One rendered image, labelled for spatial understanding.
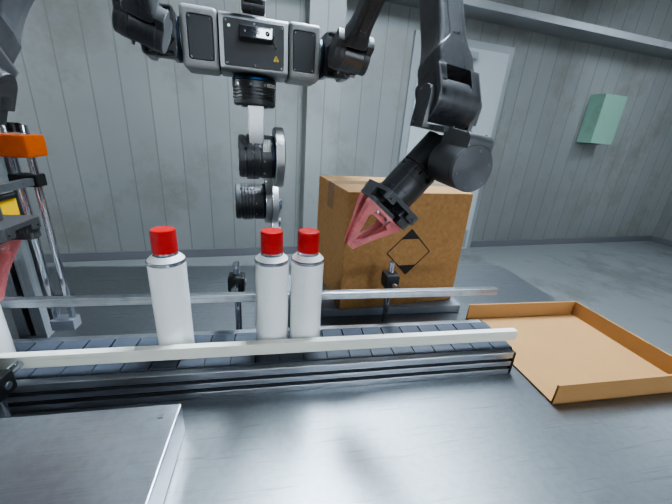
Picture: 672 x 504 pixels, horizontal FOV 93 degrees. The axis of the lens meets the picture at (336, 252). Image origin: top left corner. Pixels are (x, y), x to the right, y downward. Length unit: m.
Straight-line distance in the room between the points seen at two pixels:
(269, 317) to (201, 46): 0.83
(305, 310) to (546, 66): 4.29
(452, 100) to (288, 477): 0.52
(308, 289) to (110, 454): 0.30
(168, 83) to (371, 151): 1.88
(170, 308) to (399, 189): 0.37
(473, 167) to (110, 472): 0.52
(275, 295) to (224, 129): 2.74
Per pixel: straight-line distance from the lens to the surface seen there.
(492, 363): 0.67
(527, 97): 4.43
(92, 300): 0.62
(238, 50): 1.12
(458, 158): 0.42
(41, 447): 0.52
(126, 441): 0.48
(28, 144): 0.62
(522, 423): 0.62
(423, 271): 0.78
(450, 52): 0.52
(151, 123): 3.23
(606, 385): 0.73
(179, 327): 0.54
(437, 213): 0.74
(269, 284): 0.48
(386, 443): 0.52
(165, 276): 0.50
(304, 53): 1.14
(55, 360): 0.60
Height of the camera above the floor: 1.22
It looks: 20 degrees down
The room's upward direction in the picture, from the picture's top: 4 degrees clockwise
